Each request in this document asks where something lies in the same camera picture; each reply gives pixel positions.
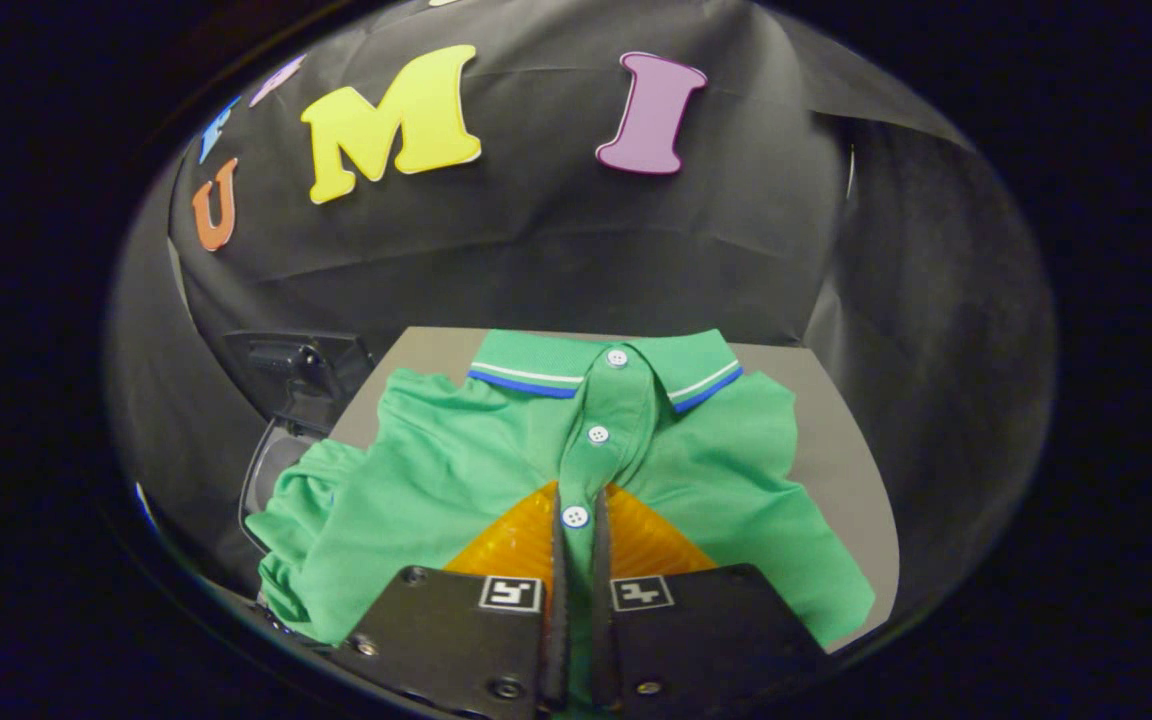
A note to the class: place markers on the beige cabinet with dark top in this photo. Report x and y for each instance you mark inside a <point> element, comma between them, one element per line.
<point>836,450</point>

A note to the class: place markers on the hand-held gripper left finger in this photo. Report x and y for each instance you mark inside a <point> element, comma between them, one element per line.
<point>557,600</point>

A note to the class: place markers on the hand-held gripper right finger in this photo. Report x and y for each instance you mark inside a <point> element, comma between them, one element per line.
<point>603,640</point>

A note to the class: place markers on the black backdrop cloth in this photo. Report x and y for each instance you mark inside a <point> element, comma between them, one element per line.
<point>536,250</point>

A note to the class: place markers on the dark washing machine lid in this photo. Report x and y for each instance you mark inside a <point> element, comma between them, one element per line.
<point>276,355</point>

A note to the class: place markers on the grey washing machine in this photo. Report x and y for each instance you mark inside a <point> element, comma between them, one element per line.
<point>281,450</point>

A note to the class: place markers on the green polo shirt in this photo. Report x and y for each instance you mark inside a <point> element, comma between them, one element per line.
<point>436,480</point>

